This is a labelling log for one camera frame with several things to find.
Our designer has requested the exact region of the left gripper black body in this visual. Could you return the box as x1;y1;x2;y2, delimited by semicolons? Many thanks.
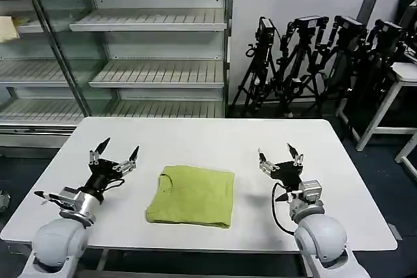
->
79;159;122;202

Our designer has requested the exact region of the black monitor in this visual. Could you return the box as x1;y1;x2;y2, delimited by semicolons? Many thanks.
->
397;0;417;33

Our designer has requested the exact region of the pale yellow paper sheet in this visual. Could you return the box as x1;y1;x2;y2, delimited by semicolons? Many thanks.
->
0;15;21;44

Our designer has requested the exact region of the yellow-green shirt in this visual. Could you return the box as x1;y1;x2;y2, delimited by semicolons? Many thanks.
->
145;165;236;229

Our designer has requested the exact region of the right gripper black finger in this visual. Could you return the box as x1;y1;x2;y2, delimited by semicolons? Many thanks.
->
257;148;278;175
286;143;306;166

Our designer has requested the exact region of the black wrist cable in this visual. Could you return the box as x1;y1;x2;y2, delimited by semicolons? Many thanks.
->
103;177;126;191
271;181;298;236

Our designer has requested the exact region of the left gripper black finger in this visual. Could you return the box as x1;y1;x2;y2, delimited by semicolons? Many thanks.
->
113;145;141;174
89;137;110;165

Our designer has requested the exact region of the white open shelf rack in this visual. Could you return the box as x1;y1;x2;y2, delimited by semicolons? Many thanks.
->
0;0;236;139

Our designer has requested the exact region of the white side table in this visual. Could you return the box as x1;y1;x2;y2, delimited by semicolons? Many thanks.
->
335;61;417;174

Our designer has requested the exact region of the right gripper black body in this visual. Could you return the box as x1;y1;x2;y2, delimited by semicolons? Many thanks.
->
269;160;305;191

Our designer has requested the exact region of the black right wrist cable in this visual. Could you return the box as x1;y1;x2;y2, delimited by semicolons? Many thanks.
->
271;181;298;236

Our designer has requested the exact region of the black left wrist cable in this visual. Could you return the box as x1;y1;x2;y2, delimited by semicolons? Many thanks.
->
103;177;126;191

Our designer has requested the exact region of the grey metal door frame bar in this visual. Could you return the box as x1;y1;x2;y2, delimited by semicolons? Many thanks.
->
20;0;93;118

